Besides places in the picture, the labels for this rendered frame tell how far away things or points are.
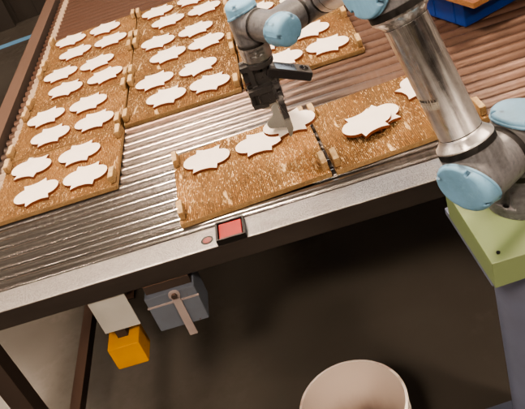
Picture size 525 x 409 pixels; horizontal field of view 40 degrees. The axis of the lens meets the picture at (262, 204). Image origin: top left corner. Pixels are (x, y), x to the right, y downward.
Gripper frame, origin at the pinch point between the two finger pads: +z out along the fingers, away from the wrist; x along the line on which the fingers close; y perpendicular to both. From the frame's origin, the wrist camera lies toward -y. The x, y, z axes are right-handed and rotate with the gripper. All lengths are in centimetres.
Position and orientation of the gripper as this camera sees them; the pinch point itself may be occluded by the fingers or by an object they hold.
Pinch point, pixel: (289, 122)
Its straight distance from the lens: 189.6
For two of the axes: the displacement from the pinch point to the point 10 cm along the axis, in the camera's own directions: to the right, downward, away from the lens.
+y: -9.4, 3.3, 0.6
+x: 1.6, 5.8, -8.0
